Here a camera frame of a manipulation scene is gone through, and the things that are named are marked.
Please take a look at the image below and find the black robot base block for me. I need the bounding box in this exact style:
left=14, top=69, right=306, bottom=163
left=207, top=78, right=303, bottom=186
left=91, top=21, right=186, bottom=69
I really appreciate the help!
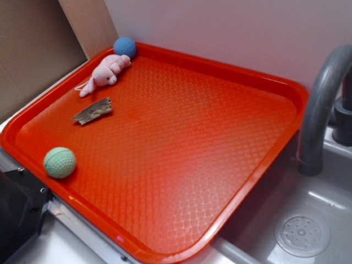
left=1, top=169, right=51, bottom=263

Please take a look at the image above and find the pink plush bunny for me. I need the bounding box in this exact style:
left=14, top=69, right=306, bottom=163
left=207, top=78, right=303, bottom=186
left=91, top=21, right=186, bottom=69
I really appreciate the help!
left=74, top=54, right=131, bottom=97

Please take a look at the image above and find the red plastic tray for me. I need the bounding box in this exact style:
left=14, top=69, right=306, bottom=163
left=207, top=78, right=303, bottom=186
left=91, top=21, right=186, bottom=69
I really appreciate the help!
left=1, top=43, right=308, bottom=263

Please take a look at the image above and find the brown wood piece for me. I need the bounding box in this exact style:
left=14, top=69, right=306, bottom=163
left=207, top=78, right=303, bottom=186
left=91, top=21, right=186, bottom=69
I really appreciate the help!
left=72, top=97, right=112, bottom=125

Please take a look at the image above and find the blue dimpled ball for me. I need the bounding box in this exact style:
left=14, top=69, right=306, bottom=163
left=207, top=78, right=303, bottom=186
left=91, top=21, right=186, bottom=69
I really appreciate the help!
left=113, top=37, right=137, bottom=58

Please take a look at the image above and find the green dimpled ball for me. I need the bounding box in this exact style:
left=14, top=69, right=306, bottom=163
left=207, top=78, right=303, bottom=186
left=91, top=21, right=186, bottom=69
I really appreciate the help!
left=43, top=147, right=76, bottom=179

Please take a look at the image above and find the grey toy sink basin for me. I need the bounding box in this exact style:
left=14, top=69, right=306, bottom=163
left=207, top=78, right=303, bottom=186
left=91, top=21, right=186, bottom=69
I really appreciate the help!
left=212, top=128, right=351, bottom=263

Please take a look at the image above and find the sink drain strainer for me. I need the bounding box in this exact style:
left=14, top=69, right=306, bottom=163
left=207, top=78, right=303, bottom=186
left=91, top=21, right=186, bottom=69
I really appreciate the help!
left=274, top=210, right=331, bottom=258

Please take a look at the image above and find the brown cardboard panel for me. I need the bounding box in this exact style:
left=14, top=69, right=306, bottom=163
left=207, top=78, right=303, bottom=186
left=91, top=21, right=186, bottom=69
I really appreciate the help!
left=1, top=1, right=118, bottom=122

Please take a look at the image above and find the grey curved faucet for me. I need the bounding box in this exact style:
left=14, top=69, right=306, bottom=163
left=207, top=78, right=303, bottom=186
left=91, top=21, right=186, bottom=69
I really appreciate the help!
left=296, top=44, right=351, bottom=176

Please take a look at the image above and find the dark grey faucet handle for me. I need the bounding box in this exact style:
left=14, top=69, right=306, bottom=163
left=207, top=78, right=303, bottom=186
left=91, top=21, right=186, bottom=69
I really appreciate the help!
left=332, top=69, right=351, bottom=146

